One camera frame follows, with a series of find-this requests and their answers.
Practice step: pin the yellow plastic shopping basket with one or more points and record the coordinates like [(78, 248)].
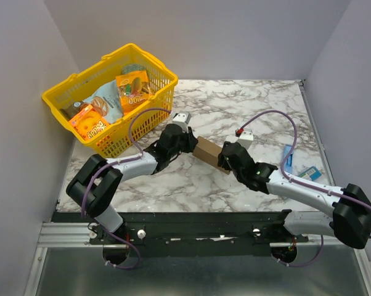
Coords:
[(97, 86)]

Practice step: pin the orange scrub daddy sponge box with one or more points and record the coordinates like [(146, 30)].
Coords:
[(88, 122)]

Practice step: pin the light blue long box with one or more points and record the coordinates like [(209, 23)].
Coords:
[(287, 159)]

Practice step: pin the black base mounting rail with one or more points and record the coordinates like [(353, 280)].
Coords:
[(212, 234)]

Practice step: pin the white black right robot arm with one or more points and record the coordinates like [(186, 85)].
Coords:
[(342, 212)]

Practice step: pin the brown cardboard box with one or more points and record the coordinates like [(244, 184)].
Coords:
[(208, 152)]

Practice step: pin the teal small box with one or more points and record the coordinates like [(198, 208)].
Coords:
[(312, 174)]

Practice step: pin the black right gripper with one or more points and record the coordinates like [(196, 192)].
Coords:
[(224, 157)]

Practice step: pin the green netted melon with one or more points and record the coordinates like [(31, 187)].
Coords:
[(131, 68)]

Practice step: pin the aluminium extrusion frame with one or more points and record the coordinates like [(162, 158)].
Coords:
[(54, 235)]

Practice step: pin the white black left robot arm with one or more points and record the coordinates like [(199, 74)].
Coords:
[(94, 186)]

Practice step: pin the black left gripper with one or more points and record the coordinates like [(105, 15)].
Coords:
[(190, 140)]

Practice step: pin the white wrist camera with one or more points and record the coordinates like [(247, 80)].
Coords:
[(182, 119), (244, 137)]

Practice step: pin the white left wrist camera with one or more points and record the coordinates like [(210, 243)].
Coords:
[(182, 119)]

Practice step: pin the orange mango gummy bag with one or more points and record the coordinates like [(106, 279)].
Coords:
[(133, 90)]

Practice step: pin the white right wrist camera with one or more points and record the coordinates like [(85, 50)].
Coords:
[(244, 137)]

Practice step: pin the light blue cassava chips bag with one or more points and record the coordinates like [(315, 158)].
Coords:
[(105, 100)]

